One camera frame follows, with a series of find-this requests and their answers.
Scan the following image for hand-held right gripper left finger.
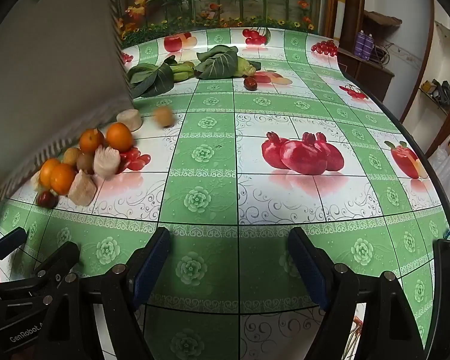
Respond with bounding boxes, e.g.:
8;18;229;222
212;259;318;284
34;227;172;360

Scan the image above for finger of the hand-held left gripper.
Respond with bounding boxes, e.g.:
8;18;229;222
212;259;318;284
0;227;28;284
0;241;80;301

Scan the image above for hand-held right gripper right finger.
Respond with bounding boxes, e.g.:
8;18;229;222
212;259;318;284
288;227;428;360

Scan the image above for white sugarcane chunk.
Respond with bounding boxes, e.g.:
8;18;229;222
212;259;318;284
67;170;98;207
116;109;142;133
94;146;121;179

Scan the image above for orange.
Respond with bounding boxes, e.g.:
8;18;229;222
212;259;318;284
106;122;134;152
79;128;106;154
38;158;61;190
50;163;77;196

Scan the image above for white corrugated-edge tray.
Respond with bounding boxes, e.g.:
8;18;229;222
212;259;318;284
0;0;136;203

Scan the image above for green fruit-print tablecloth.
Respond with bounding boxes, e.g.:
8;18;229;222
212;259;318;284
0;26;450;360

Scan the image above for brown kiwi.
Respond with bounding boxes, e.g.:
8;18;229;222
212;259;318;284
76;152;95;175

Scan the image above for yellow longan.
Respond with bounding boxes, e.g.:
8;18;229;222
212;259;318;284
63;147;82;167

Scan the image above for tan round fruit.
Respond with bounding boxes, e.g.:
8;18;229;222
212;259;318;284
152;106;175;128

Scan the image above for white plastic bag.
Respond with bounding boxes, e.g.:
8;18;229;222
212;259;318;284
427;131;450;203

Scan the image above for green bok choy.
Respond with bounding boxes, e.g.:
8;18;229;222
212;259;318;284
125;55;197;99
195;45;257;80

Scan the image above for wooden shelf unit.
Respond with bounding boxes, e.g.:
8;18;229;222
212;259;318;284
324;0;436;102

